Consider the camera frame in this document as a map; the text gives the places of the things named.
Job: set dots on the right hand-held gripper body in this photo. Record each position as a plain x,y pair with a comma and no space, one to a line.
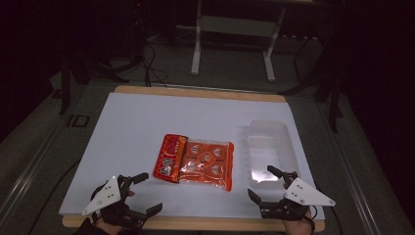
305,195

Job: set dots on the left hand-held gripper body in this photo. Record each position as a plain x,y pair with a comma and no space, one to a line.
106,196

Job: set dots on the clear plastic container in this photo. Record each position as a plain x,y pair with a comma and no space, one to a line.
270,147

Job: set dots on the orange snack bag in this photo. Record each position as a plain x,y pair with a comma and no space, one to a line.
195,160

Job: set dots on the person's left hand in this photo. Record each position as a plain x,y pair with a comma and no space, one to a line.
109,226

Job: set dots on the person's right hand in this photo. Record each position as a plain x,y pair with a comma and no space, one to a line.
297,226

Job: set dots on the white paper sheet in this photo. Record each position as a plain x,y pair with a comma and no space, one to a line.
147,114

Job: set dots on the black floor plate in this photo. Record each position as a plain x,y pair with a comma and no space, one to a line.
78,120

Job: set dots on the black stand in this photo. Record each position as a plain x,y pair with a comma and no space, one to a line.
65,84
334,98

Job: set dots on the white metal stand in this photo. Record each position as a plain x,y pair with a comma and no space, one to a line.
195,49

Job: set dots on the metal floor rail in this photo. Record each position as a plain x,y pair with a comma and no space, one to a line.
352,182
29,169

